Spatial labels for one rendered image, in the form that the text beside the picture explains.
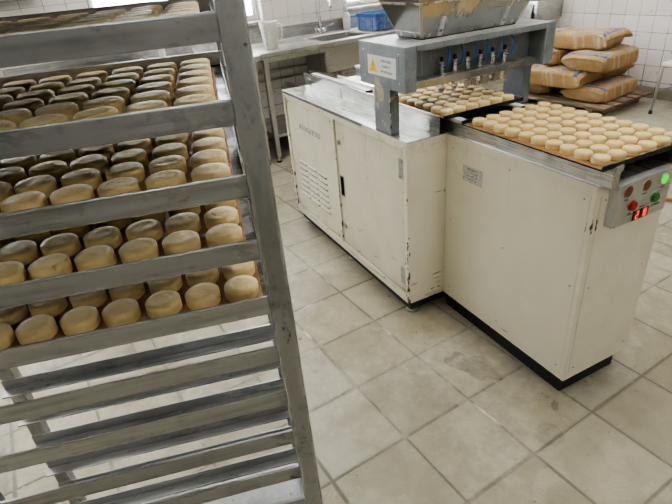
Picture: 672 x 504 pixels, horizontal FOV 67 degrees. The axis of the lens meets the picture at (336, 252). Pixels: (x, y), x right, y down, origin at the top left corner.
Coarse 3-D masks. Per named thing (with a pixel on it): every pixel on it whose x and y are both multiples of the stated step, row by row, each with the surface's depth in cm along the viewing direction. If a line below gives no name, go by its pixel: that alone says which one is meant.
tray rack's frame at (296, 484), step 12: (0, 372) 113; (12, 372) 114; (24, 396) 118; (36, 432) 123; (60, 480) 132; (300, 480) 149; (0, 492) 104; (252, 492) 147; (264, 492) 147; (276, 492) 146; (288, 492) 146; (300, 492) 146
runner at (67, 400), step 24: (216, 360) 73; (240, 360) 74; (264, 360) 76; (120, 384) 72; (144, 384) 72; (168, 384) 73; (0, 408) 69; (24, 408) 70; (48, 408) 71; (72, 408) 72
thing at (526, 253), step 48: (480, 144) 184; (480, 192) 191; (528, 192) 170; (576, 192) 152; (480, 240) 200; (528, 240) 176; (576, 240) 157; (624, 240) 162; (480, 288) 209; (528, 288) 183; (576, 288) 163; (624, 288) 175; (528, 336) 191; (576, 336) 173; (624, 336) 189
